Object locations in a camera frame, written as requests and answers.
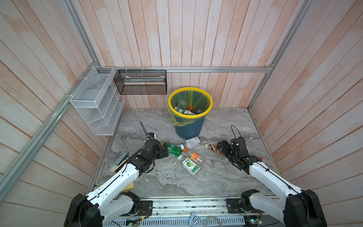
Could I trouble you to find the green plastic bottle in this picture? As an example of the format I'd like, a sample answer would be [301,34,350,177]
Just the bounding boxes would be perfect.
[166,143,188,157]

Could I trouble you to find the white label bottle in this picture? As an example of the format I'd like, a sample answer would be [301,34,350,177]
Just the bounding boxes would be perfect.
[183,110,195,115]

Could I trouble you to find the clear bottle white cap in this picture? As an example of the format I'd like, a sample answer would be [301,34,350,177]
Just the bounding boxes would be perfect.
[175,100,188,114]

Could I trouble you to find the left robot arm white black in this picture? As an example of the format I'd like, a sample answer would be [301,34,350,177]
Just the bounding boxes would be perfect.
[63,138,169,227]

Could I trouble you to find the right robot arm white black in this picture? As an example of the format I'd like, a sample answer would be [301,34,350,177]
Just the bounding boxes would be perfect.
[211,137,327,227]

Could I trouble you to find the teal bin with yellow rim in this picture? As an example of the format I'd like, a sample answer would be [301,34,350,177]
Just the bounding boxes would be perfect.
[168,87,213,140]

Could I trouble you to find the yellow bin liner bag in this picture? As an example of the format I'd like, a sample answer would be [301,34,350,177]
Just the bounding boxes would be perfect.
[168,87,213,127]

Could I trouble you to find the orange label small bottle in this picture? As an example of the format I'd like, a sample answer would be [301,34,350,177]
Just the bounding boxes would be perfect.
[190,152,203,163]

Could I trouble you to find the lime label juice bottle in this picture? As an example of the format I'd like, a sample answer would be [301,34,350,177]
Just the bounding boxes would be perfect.
[177,155,200,176]

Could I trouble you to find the yellow calculator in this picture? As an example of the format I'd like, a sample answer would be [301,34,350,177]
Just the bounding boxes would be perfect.
[122,182,134,192]

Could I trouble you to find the blue metal clip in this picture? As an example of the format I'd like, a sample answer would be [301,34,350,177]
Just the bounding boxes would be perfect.
[189,212,200,227]

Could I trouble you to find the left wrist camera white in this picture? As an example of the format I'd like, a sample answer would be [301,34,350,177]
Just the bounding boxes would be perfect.
[147,132,156,140]

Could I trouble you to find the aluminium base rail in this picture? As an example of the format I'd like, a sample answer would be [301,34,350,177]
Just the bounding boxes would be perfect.
[105,197,284,227]

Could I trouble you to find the black mesh wall basket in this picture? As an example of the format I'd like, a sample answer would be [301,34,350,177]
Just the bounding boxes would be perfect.
[114,70,167,95]

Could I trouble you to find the white wire mesh shelf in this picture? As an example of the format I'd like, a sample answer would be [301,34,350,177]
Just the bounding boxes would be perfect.
[71,67,125,136]

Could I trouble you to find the aluminium frame rail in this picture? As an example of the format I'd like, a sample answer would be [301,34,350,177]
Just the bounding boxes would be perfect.
[1,1,316,202]

